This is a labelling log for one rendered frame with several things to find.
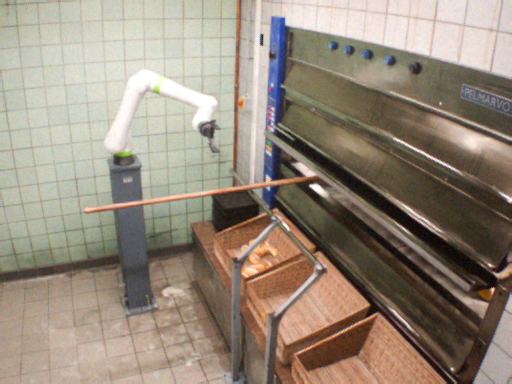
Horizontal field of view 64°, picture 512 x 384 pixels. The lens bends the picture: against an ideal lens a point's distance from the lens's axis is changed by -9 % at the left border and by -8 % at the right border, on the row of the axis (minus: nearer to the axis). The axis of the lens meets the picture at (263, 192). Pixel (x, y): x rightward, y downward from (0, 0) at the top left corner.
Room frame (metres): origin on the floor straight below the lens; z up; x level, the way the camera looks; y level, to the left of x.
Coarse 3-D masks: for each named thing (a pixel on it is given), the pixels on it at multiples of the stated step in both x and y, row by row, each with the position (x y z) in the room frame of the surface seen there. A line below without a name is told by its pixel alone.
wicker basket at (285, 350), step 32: (320, 256) 2.23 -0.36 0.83; (256, 288) 2.10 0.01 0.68; (288, 288) 2.18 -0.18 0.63; (320, 288) 2.12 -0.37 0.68; (352, 288) 1.91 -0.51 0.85; (256, 320) 1.92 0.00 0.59; (288, 320) 1.93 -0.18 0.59; (320, 320) 1.94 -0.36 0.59; (352, 320) 1.73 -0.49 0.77; (288, 352) 1.59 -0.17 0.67
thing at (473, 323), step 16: (304, 176) 2.64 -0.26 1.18; (320, 192) 2.40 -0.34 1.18; (336, 208) 2.20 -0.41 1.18; (352, 224) 2.05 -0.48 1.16; (368, 240) 1.91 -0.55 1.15; (384, 240) 1.87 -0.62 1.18; (400, 256) 1.72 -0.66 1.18; (416, 272) 1.59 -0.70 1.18; (432, 288) 1.48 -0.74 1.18; (448, 304) 1.38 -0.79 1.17; (464, 304) 1.37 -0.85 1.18; (464, 320) 1.29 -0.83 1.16; (480, 320) 1.26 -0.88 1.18
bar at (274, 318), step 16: (272, 224) 2.06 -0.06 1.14; (256, 240) 2.02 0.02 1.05; (240, 256) 1.99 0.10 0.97; (240, 272) 1.97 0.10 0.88; (320, 272) 1.61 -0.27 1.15; (304, 288) 1.59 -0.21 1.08; (288, 304) 1.56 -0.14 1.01; (272, 320) 1.52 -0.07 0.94; (272, 336) 1.52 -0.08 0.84; (272, 352) 1.53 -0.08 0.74; (272, 368) 1.53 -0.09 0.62
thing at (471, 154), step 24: (288, 72) 2.85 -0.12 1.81; (312, 72) 2.61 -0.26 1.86; (312, 96) 2.50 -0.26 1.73; (336, 96) 2.31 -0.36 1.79; (360, 96) 2.14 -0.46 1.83; (384, 96) 2.00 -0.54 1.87; (360, 120) 2.06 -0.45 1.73; (384, 120) 1.92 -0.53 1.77; (408, 120) 1.80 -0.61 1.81; (432, 120) 1.69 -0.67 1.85; (408, 144) 1.72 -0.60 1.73; (432, 144) 1.63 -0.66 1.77; (456, 144) 1.54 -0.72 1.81; (480, 144) 1.45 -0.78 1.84; (504, 144) 1.37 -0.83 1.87; (456, 168) 1.48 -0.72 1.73; (480, 168) 1.40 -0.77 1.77; (504, 168) 1.32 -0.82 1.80; (504, 192) 1.27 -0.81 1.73
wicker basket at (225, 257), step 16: (240, 224) 2.68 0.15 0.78; (256, 224) 2.73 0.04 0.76; (288, 224) 2.62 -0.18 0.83; (224, 240) 2.63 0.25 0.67; (240, 240) 2.68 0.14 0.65; (272, 240) 2.71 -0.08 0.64; (288, 240) 2.56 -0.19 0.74; (304, 240) 2.42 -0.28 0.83; (224, 256) 2.42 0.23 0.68; (288, 256) 2.49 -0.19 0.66; (304, 256) 2.28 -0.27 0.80; (240, 288) 2.16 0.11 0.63
